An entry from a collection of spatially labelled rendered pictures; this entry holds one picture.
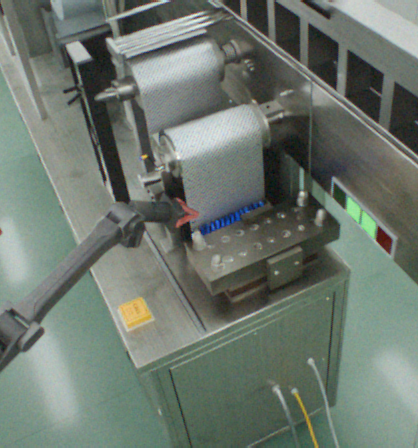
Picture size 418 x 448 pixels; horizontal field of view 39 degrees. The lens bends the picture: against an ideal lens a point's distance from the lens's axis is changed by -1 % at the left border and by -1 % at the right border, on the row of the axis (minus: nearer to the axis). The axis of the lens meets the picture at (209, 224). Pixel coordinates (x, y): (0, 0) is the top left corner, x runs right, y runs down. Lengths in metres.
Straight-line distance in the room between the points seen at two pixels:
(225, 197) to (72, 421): 1.32
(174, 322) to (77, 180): 0.74
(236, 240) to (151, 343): 0.36
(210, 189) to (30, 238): 1.89
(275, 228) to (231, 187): 0.17
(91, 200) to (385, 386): 1.39
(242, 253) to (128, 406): 1.16
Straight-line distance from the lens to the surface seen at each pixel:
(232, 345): 1.68
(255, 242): 1.61
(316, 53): 1.47
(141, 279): 1.74
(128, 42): 1.69
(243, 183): 1.65
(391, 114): 1.25
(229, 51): 1.78
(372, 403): 2.52
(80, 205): 2.03
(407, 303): 2.82
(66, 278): 1.40
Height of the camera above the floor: 2.20
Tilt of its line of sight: 44 degrees down
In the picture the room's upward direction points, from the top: 8 degrees counter-clockwise
